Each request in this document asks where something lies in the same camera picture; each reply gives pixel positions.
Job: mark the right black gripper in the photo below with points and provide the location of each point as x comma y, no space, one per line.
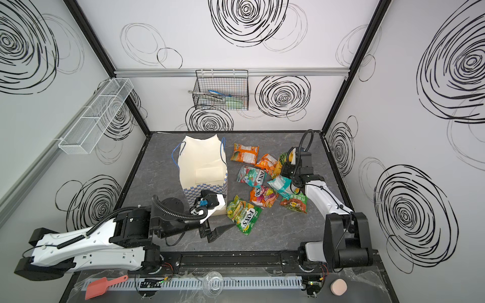
294,182

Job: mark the small orange snack bag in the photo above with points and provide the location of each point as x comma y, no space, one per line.
267,163

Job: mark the blue handled tool in basket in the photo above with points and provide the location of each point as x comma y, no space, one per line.
219,94

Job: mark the green red snack bag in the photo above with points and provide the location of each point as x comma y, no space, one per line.
296,203

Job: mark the white slotted cable duct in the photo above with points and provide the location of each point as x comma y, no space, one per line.
227,283

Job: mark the beige round sponge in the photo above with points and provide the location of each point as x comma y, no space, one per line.
338,287

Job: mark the orange white snack bag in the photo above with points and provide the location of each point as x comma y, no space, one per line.
245,154

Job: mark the red plastic scoop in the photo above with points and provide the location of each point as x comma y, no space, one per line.
100,286

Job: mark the pale teal snack bag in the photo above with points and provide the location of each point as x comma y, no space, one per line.
283,186

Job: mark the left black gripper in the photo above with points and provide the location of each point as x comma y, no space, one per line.
206,230

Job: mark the teal Fox's candy bag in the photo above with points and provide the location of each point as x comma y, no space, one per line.
251,176

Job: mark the blue checkered paper bag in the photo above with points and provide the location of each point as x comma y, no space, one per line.
202,165

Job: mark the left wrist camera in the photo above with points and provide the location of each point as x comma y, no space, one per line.
208,203

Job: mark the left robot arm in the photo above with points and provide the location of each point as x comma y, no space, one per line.
123,240

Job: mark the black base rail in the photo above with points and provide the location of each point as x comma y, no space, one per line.
272,261

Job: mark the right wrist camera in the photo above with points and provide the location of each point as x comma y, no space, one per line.
300,158

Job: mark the orange pink Fox's candy bag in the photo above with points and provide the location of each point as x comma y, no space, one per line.
263,196

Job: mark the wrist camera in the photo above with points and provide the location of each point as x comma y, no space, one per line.
208,203
300,158

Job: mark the white wire wall shelf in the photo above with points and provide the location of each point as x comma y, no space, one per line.
106,115

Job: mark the green Fox's spring tea bag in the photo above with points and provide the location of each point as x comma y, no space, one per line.
243,214

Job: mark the green item in basket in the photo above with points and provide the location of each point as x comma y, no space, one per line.
235,102

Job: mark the yellow snack bag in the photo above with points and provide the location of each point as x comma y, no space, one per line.
282,164

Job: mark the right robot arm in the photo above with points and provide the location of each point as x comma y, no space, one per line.
346,236

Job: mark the black wire wall basket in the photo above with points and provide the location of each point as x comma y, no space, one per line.
228,81

